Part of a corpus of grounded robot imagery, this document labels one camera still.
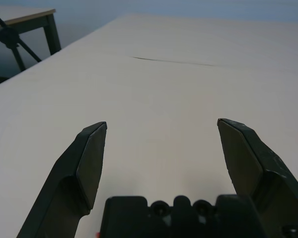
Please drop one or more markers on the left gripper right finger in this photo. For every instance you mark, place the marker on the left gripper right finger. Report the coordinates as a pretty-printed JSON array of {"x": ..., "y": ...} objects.
[{"x": 250, "y": 158}]

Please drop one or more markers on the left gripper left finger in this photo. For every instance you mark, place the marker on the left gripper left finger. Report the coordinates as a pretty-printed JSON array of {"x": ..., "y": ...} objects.
[{"x": 64, "y": 173}]

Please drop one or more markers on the black tripod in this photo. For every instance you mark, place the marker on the black tripod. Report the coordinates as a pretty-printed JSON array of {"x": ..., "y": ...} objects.
[{"x": 8, "y": 37}]

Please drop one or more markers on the side table with black legs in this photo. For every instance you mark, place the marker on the side table with black legs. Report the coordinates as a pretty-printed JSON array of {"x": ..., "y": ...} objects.
[{"x": 27, "y": 18}]

